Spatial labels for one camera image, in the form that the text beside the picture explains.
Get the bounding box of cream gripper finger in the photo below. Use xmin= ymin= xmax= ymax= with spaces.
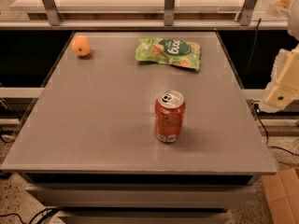
xmin=263 ymin=47 xmax=299 ymax=111
xmin=268 ymin=0 xmax=292 ymax=17

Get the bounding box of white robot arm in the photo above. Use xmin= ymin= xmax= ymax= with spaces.
xmin=260 ymin=0 xmax=299 ymax=113

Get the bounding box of metal window frame rail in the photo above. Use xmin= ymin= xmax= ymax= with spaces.
xmin=0 ymin=0 xmax=288 ymax=30

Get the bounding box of orange fruit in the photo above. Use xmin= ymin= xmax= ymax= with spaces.
xmin=72 ymin=35 xmax=92 ymax=57

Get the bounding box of green rice chip bag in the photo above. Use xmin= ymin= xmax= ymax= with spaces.
xmin=135 ymin=37 xmax=201 ymax=71

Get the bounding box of black cable right floor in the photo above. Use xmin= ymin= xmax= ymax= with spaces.
xmin=252 ymin=103 xmax=299 ymax=168

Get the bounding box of brown cardboard box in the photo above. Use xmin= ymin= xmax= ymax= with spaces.
xmin=262 ymin=168 xmax=299 ymax=224

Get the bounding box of black cable left floor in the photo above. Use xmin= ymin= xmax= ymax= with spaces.
xmin=0 ymin=207 xmax=59 ymax=224

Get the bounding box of red coke can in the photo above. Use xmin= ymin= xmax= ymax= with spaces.
xmin=155 ymin=90 xmax=186 ymax=143

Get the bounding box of black cable floor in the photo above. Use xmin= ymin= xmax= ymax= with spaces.
xmin=0 ymin=207 xmax=59 ymax=224
xmin=252 ymin=103 xmax=299 ymax=168

